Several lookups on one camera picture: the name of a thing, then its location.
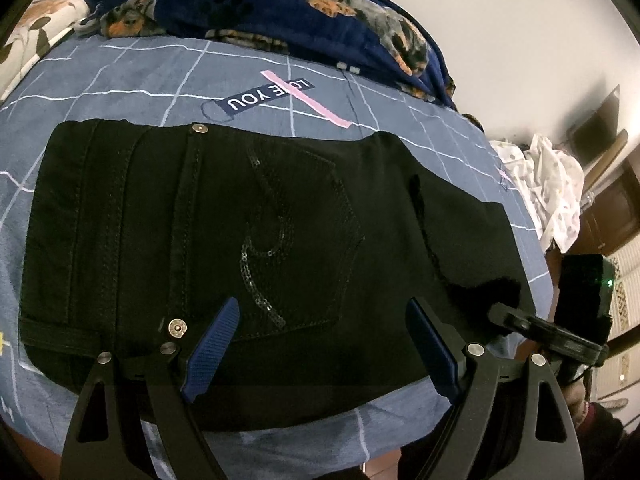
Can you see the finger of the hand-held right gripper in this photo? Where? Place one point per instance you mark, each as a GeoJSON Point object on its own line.
{"type": "Point", "coordinates": [530, 325]}

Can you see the white floral pillow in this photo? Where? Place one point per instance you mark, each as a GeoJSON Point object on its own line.
{"type": "Point", "coordinates": [30, 30]}

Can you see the black pants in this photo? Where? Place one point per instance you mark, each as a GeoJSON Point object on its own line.
{"type": "Point", "coordinates": [150, 210]}

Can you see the person's right forearm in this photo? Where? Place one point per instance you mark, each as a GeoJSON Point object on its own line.
{"type": "Point", "coordinates": [607, 432]}

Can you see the brown wooden cabinet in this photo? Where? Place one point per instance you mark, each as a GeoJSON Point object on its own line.
{"type": "Point", "coordinates": [615, 210]}

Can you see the white patterned panel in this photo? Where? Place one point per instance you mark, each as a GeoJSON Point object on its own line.
{"type": "Point", "coordinates": [622, 285]}

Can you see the person's right hand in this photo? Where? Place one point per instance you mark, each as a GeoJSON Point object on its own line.
{"type": "Point", "coordinates": [582, 407]}

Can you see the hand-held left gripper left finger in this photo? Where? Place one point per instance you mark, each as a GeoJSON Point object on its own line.
{"type": "Point", "coordinates": [210, 355]}

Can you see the blue checked bedsheet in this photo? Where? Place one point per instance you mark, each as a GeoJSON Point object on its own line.
{"type": "Point", "coordinates": [125, 85]}

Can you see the navy dog print blanket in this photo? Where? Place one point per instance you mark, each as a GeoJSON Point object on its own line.
{"type": "Point", "coordinates": [200, 5]}

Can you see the white dotted cloth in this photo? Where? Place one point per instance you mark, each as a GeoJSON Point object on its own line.
{"type": "Point", "coordinates": [555, 185]}

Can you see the dark flat screen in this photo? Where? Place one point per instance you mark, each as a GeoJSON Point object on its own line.
{"type": "Point", "coordinates": [597, 125]}

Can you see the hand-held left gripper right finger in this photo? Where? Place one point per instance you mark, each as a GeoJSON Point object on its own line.
{"type": "Point", "coordinates": [435, 350]}

